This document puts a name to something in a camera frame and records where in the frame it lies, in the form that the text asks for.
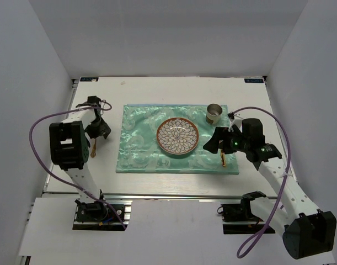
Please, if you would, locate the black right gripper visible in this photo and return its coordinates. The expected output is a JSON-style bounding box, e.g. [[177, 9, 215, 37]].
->
[[203, 127, 250, 155]]

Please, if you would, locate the gold fork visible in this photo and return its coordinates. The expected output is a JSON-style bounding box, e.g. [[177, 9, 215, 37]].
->
[[90, 139, 97, 158]]

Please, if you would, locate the gold knife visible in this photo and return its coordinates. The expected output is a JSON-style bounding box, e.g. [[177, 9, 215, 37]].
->
[[221, 152, 226, 167]]

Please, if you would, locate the metal cup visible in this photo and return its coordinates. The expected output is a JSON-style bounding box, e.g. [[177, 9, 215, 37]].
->
[[206, 103, 223, 125]]

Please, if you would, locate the patterned orange rim plate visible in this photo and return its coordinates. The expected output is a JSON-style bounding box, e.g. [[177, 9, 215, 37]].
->
[[156, 117, 199, 156]]

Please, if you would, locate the green satin cloth napkin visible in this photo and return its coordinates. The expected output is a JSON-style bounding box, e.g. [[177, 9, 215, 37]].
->
[[116, 104, 239, 175]]

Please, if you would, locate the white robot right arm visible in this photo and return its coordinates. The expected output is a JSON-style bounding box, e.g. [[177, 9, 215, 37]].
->
[[203, 118, 336, 259]]

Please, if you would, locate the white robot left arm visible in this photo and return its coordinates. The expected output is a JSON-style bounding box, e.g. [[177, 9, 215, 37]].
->
[[49, 96, 111, 220]]

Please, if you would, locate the blue label sticker left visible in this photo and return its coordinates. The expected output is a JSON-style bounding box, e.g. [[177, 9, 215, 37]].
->
[[79, 77, 99, 82]]

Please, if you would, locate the blue label sticker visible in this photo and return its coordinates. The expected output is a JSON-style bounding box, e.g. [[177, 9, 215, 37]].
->
[[79, 77, 99, 82], [244, 78, 264, 83]]

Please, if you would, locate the blue label sticker right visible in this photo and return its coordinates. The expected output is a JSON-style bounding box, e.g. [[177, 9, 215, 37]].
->
[[244, 78, 264, 83]]

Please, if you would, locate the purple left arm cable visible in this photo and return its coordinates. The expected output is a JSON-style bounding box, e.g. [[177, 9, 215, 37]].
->
[[29, 99, 127, 231]]

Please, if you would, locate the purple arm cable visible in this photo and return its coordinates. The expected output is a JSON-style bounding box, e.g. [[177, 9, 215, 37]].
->
[[228, 107, 292, 259], [29, 99, 127, 231]]

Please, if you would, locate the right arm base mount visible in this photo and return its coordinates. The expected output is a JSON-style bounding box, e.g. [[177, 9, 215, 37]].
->
[[217, 191, 266, 235]]

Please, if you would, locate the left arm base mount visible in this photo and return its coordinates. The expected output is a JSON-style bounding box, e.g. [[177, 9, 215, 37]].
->
[[72, 199, 131, 231]]

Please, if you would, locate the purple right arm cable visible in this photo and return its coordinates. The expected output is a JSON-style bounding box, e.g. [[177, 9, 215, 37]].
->
[[228, 107, 292, 259]]

